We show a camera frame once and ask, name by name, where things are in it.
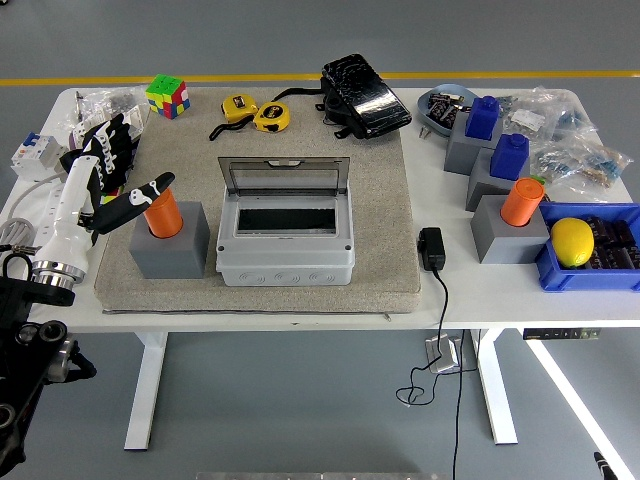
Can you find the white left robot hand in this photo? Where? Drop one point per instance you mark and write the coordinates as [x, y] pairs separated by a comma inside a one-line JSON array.
[[75, 200]]

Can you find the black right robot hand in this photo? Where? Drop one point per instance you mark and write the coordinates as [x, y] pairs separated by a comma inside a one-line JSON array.
[[602, 467]]

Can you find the orange cylinder battery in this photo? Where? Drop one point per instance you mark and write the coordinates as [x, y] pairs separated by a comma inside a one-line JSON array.
[[165, 220], [520, 205]]

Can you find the smoky transparent box lid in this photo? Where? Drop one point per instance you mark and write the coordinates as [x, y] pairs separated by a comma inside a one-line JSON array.
[[285, 175]]

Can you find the small white socket box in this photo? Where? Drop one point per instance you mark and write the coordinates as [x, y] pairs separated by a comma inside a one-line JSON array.
[[134, 120]]

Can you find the blue block battery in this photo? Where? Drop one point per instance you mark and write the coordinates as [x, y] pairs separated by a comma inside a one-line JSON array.
[[482, 120], [509, 160]]

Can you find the purple white small packet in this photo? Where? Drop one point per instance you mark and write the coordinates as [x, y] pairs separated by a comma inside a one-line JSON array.
[[75, 140]]

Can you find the white blue circuit breaker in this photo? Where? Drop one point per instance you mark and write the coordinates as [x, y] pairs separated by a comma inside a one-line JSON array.
[[30, 157]]

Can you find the thin metal rod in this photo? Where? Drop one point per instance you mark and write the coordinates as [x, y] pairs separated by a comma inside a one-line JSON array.
[[78, 105]]

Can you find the clear bag of small hardware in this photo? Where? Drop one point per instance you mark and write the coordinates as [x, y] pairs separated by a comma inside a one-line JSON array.
[[112, 100]]

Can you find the grey block with round hole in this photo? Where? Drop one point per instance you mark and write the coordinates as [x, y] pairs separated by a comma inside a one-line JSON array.
[[170, 260]]

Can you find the white table leg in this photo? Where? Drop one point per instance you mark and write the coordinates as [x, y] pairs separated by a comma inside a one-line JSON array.
[[145, 390], [495, 390]]

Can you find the black table control panel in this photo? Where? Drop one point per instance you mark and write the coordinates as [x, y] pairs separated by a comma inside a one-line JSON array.
[[560, 333]]

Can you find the blue plastic bin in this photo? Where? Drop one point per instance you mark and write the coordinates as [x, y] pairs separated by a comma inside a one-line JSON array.
[[575, 281]]

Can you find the yellow lemon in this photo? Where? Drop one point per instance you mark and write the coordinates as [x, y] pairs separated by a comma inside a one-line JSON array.
[[572, 242]]

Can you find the grey block holder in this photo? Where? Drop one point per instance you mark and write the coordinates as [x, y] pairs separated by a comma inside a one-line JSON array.
[[482, 187], [460, 150], [500, 242]]

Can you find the black power adapter plug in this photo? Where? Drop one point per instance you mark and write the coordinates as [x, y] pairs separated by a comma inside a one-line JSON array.
[[431, 250]]

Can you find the small green object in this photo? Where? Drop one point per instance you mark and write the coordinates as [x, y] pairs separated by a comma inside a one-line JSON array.
[[539, 178]]

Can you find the grey-brown mat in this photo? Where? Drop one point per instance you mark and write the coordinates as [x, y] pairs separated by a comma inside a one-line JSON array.
[[375, 225]]

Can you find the shiny black pouch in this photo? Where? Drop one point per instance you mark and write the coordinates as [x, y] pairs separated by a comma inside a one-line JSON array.
[[370, 95]]

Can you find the clear bag of blue parts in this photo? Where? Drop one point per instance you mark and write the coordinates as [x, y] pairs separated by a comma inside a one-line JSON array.
[[570, 120]]

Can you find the clear bag with white label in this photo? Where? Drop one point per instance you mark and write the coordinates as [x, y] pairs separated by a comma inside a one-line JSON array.
[[525, 119]]

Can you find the blue-grey dish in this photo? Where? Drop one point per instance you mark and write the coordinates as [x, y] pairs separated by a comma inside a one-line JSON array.
[[425, 115]]

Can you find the small black capacitor pile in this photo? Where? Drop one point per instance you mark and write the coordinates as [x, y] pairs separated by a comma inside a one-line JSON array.
[[440, 107]]

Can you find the silver metal bracket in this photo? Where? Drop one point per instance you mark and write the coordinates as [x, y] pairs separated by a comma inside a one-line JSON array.
[[442, 357]]

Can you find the grey electrical enclosure box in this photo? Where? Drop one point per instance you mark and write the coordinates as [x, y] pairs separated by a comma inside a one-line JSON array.
[[285, 260]]

